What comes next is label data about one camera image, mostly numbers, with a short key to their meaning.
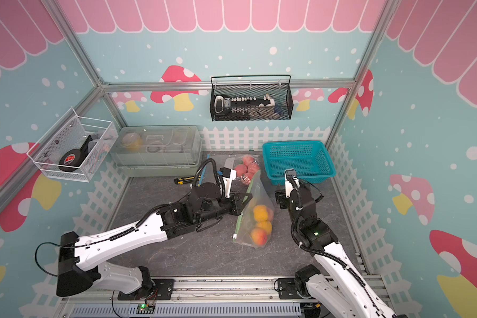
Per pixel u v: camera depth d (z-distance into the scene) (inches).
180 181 41.6
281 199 25.4
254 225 33.3
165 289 29.3
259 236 30.5
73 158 26.9
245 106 34.9
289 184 24.1
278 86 35.3
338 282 17.4
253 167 41.1
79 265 15.8
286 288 29.3
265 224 32.8
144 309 28.8
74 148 28.1
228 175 23.6
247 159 41.7
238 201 22.7
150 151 39.3
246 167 41.6
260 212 30.8
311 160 45.8
